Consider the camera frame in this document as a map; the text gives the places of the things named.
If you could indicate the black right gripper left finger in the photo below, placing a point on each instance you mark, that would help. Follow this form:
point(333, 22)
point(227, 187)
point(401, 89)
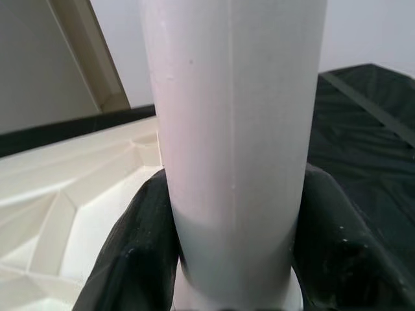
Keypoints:
point(136, 252)

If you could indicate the beige wooden board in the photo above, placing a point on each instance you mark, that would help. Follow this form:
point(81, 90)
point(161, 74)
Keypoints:
point(87, 48)

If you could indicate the white plastic table leg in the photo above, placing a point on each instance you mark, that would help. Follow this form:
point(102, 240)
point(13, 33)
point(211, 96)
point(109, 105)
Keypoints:
point(233, 113)

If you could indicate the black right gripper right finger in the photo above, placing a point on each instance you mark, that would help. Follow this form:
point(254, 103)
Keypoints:
point(350, 252)

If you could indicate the black table cloth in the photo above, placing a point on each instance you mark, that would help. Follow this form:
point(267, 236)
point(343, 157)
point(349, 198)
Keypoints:
point(356, 113)

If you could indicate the white plastic children table top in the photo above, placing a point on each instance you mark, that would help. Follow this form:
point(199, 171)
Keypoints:
point(48, 201)

